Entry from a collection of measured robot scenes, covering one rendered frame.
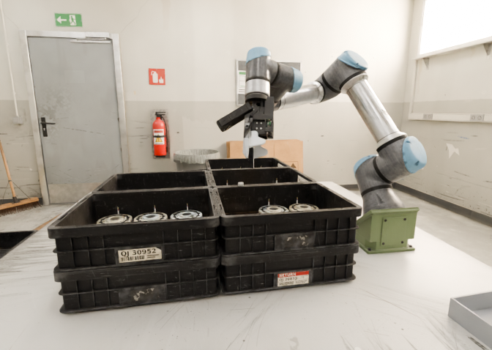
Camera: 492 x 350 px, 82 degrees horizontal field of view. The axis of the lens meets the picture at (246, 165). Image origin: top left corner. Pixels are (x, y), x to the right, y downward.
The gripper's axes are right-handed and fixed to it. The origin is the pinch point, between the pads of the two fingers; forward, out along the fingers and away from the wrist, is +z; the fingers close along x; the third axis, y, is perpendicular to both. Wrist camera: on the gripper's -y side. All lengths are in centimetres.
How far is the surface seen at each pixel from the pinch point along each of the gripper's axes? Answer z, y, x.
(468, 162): -57, 218, 266
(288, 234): 19.0, 11.8, -0.1
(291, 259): 25.7, 12.7, 2.2
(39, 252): 30, -75, 16
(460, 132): -92, 215, 267
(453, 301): 33, 51, -1
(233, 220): 15.7, -2.2, -6.9
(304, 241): 20.9, 16.2, 2.2
